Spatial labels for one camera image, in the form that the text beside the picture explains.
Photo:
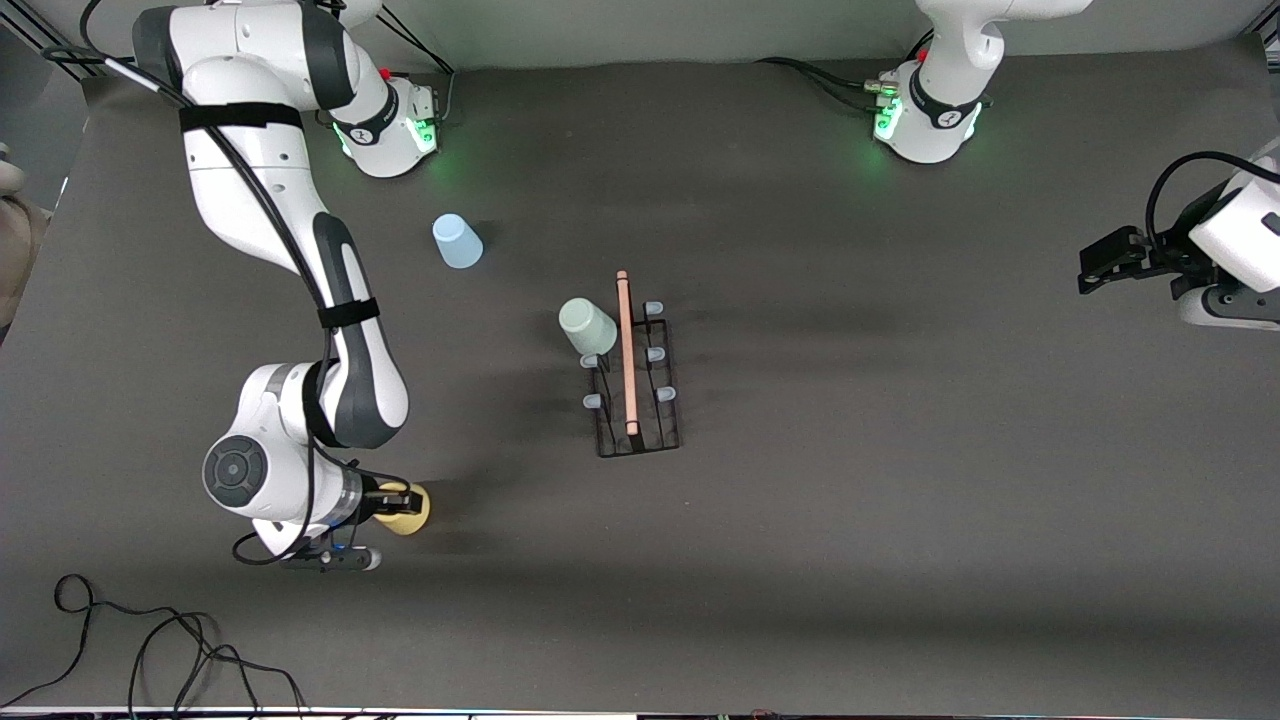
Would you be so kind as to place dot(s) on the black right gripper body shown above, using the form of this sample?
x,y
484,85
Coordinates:
x,y
371,497

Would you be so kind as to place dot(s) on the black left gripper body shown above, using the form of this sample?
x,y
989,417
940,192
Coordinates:
x,y
1166,260

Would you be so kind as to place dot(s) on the yellow plastic cup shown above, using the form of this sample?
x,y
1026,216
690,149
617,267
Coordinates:
x,y
412,520

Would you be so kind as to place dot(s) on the pale green plastic cup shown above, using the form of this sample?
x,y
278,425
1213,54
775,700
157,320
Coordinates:
x,y
588,326

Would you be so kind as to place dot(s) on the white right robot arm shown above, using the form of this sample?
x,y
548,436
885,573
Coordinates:
x,y
250,180

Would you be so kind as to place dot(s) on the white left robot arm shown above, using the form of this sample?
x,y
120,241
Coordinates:
x,y
950,60

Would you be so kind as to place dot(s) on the light blue plastic cup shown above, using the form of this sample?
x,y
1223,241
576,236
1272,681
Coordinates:
x,y
458,243

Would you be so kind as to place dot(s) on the dark grey table mat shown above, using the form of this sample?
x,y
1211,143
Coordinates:
x,y
700,550

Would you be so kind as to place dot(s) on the person in beige clothing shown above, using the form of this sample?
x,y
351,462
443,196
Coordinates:
x,y
20,250

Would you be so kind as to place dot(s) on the dark metal frame rail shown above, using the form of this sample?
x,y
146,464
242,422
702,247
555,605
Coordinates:
x,y
1270,38
25,32

